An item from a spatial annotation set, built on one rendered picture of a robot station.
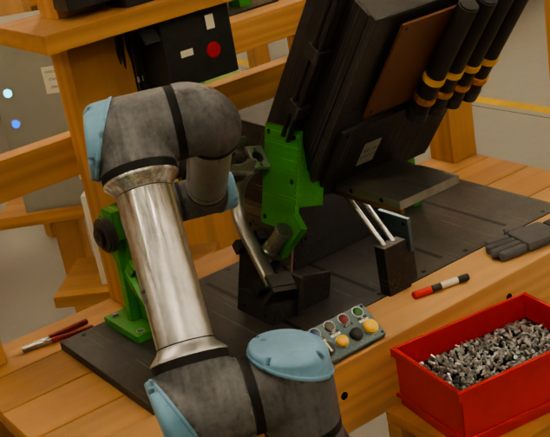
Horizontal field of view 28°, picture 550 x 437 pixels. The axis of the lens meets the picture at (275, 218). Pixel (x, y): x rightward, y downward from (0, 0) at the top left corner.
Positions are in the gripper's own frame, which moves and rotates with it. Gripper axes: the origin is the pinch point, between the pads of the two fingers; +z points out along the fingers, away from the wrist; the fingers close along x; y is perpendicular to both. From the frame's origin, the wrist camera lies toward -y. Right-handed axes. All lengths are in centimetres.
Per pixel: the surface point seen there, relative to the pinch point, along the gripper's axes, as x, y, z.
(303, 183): -9.5, 5.6, 5.3
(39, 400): -29, -36, -43
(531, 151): 98, -154, 294
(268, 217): -10.1, -5.6, 2.7
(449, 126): 19, -17, 81
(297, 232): -18.1, 1.1, 2.5
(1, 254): 148, -294, 72
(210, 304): -17.4, -28.2, -3.3
